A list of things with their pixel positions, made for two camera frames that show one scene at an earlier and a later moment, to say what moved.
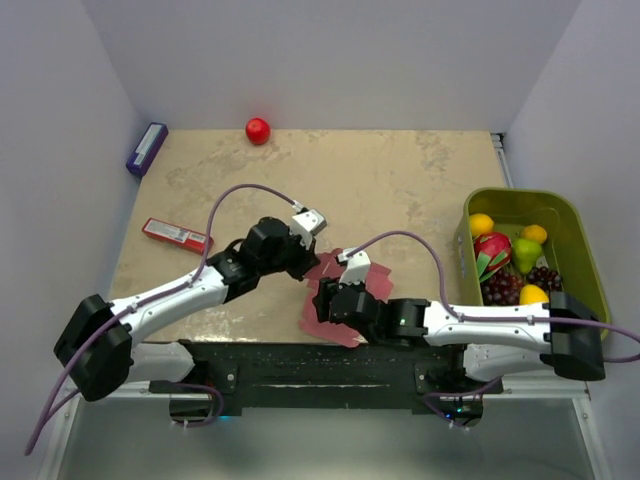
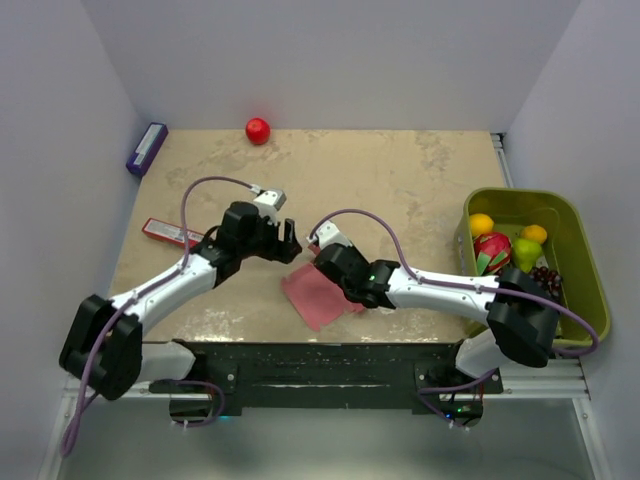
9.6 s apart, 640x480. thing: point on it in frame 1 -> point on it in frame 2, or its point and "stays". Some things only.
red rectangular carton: [176, 236] stays
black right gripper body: [328, 286] -> [355, 254]
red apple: [258, 130] stays
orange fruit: [480, 223] stays
